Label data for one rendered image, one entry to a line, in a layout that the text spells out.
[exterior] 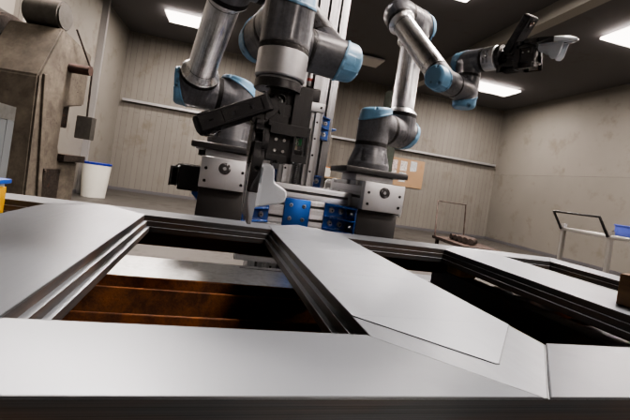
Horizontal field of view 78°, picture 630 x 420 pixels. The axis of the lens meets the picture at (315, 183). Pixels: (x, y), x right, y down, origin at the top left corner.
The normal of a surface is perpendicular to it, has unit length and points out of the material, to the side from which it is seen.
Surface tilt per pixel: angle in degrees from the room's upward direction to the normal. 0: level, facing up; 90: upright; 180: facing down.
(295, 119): 90
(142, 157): 90
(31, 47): 64
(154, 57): 90
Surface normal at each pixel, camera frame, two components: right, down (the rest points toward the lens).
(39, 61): 0.14, -0.42
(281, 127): 0.25, 0.04
